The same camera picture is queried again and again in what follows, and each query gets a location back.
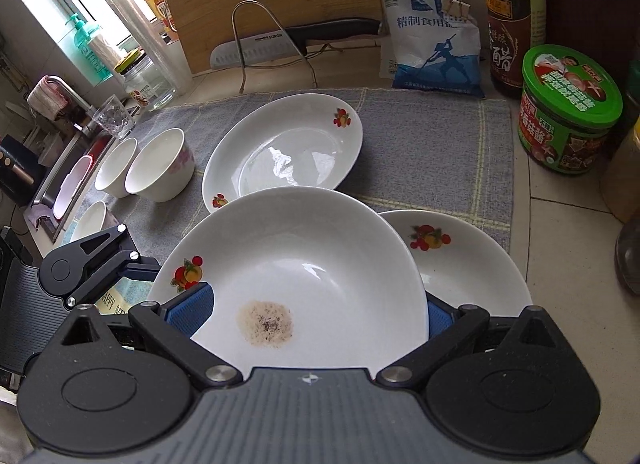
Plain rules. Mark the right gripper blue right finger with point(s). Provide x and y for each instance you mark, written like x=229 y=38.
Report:
x=440 y=315

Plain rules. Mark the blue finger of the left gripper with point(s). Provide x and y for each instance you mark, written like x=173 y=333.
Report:
x=145 y=272

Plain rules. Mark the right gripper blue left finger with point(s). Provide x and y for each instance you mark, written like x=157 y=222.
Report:
x=190 y=309

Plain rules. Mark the white fruit-print plate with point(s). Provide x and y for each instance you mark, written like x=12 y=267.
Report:
x=460 y=264
x=301 y=140

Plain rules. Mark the white floral bowl front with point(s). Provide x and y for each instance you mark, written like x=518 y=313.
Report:
x=95 y=219

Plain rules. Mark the white floral bowl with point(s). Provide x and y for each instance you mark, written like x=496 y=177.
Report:
x=163 y=168
x=95 y=219

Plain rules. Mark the white plate with food residue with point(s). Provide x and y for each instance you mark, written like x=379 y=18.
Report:
x=302 y=278

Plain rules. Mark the metal kitchen faucet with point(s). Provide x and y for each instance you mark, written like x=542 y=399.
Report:
x=79 y=111

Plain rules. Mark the red white colander basin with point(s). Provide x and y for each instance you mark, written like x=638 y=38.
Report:
x=77 y=174

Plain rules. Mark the black air fryer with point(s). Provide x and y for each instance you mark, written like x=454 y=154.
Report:
x=19 y=182

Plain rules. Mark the clear glass cup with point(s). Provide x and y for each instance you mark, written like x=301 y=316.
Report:
x=114 y=118

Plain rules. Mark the grey checked dish mat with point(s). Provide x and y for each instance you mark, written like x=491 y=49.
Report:
x=447 y=153

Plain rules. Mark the clear glass jar green lid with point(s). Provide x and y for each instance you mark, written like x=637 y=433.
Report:
x=143 y=80

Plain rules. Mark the pink white dish cloth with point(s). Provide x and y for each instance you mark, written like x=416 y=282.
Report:
x=46 y=99

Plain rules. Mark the clear bottle red cap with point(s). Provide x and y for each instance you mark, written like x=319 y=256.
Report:
x=627 y=257

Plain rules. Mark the yellow lid spice jar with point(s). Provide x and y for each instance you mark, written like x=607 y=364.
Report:
x=620 y=184

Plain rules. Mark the green dish soap bottle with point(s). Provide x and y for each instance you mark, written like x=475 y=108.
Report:
x=84 y=32

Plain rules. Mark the green lidded sauce jar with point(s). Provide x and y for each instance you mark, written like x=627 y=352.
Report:
x=568 y=106

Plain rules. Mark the blue white salt bag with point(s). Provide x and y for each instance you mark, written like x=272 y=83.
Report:
x=433 y=50

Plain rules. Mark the metal binder clips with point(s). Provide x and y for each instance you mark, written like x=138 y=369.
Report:
x=457 y=8

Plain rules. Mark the dark vinegar bottle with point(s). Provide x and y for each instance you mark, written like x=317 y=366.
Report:
x=514 y=26

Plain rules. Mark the black-handled kitchen knife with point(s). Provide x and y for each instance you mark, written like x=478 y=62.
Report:
x=225 y=55

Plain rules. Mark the metal wire board stand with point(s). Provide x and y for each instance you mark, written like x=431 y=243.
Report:
x=279 y=39

